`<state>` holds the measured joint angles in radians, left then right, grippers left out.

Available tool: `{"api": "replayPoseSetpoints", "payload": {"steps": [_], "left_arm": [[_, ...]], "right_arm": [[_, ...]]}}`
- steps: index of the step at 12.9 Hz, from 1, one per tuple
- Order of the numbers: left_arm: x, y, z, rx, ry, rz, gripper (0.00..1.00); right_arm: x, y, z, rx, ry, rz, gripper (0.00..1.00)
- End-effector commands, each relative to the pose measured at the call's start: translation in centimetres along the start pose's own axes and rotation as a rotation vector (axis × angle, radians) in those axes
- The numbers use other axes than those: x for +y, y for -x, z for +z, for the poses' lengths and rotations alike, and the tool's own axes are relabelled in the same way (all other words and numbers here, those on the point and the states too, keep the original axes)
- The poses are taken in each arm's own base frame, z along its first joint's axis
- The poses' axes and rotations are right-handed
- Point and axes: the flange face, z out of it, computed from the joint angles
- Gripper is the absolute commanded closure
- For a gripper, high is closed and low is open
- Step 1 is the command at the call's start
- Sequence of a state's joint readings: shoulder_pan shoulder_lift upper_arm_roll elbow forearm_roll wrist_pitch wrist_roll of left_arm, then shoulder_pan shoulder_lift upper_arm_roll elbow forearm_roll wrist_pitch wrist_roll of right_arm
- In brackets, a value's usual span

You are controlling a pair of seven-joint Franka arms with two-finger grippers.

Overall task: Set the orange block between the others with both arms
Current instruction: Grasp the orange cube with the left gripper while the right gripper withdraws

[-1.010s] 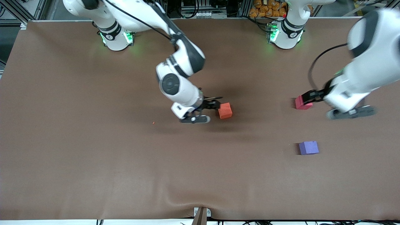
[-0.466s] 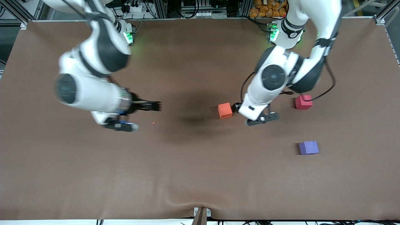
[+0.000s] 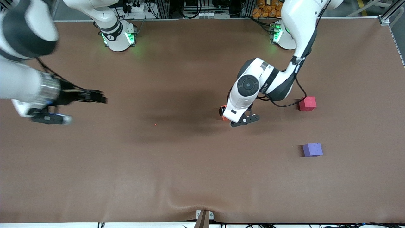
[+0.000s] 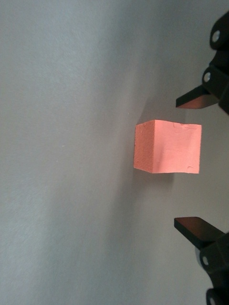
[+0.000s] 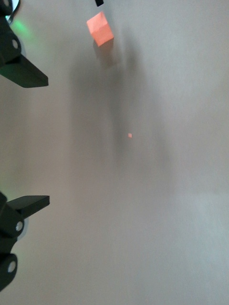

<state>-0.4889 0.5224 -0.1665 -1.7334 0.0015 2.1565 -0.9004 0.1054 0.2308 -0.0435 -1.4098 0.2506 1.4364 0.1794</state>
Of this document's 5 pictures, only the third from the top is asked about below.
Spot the brown table mat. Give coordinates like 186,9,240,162
0,18,405,224

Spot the red foam block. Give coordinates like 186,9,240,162
299,96,317,111

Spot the white power strip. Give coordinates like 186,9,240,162
122,0,153,14

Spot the purple foam block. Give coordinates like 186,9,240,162
302,142,324,158

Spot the bag of orange items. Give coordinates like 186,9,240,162
252,0,284,18

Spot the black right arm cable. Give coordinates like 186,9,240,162
35,57,86,93

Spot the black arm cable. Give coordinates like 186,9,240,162
35,57,86,93
257,0,332,108

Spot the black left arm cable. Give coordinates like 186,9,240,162
257,0,332,108

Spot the grey metal clamp bracket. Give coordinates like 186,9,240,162
196,210,215,221

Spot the aluminium frame post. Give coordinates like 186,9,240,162
156,0,170,19

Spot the aluminium frame profile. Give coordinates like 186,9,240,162
378,0,405,26

